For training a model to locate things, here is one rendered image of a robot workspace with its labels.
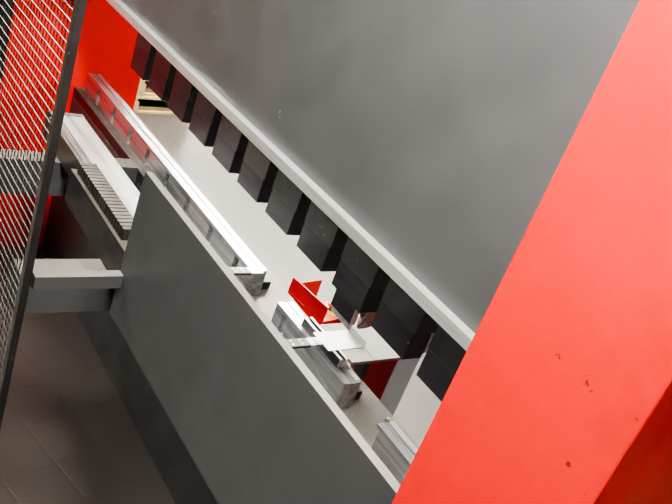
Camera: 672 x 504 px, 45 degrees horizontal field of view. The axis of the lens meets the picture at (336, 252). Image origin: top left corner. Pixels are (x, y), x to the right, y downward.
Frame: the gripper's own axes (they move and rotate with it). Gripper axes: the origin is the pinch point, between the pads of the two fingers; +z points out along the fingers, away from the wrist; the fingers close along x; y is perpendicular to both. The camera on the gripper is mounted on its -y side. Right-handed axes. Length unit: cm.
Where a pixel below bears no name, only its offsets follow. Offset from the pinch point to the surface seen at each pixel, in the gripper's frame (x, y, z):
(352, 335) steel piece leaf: -1.5, -2.5, 3.7
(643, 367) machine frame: 107, 104, -14
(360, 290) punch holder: 7.9, 22.5, -5.0
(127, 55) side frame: -214, -4, -5
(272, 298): -39.3, -8.8, 15.1
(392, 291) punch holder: 18.5, 26.9, -10.3
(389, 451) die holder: 38.3, 3.3, 16.4
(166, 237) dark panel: -13, 61, 23
